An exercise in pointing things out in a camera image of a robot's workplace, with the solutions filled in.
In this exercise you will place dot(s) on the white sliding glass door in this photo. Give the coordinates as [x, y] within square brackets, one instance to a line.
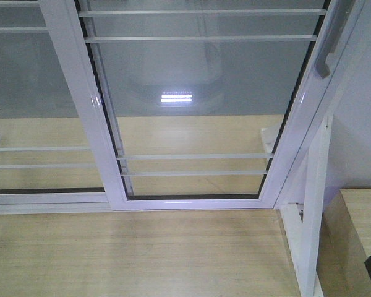
[194, 94]

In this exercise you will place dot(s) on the grey metal door handle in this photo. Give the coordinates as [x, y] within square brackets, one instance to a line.
[341, 14]

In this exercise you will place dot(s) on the fixed white glass panel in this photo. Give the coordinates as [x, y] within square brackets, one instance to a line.
[51, 117]

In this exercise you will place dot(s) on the white wooden support brace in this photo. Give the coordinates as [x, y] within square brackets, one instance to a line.
[302, 209]

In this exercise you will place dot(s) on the white outer door frame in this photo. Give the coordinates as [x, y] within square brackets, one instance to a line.
[346, 96]

